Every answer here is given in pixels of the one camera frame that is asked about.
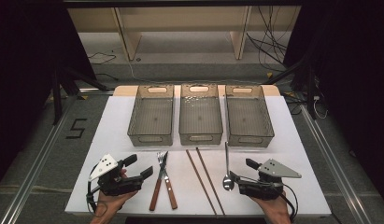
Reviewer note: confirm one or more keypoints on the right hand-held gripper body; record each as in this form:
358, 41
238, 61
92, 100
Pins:
264, 186

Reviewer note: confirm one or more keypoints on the light wooden shelf unit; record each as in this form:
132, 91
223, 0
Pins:
180, 18

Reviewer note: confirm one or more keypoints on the black tripod stand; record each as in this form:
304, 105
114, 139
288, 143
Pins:
308, 84
60, 93

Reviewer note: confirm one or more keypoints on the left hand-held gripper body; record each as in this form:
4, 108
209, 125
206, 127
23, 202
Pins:
118, 183

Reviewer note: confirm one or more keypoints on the person's right hand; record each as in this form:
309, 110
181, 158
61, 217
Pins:
278, 208

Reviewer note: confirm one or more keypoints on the black curtain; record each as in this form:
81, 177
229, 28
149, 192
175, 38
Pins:
21, 62
351, 62

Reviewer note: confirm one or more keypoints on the person's left hand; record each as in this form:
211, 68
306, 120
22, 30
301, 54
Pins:
113, 203

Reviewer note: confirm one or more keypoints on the transparent grey plastic bin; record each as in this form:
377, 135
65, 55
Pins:
152, 119
200, 118
248, 119

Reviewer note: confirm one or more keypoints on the aluminium floor rail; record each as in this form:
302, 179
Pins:
31, 177
333, 158

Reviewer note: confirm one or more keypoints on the silver metal spoon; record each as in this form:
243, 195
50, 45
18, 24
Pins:
228, 183

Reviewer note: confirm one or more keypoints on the brown wooden chopstick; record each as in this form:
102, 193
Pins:
211, 182
200, 182

